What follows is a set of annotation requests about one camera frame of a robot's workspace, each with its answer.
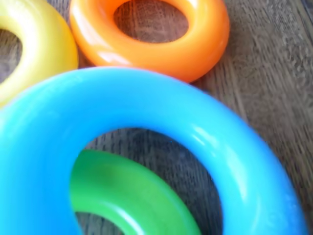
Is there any orange plastic ring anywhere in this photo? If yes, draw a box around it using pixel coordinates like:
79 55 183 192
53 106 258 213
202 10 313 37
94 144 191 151
69 0 230 84

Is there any green plastic ring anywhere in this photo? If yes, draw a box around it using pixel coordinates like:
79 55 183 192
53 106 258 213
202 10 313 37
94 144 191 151
69 149 202 235

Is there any blue plastic ring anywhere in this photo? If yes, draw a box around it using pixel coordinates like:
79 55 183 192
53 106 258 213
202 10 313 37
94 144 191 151
0 66 309 235

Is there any yellow plastic ring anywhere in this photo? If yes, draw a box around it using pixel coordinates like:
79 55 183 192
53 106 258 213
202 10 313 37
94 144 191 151
0 0 79 107

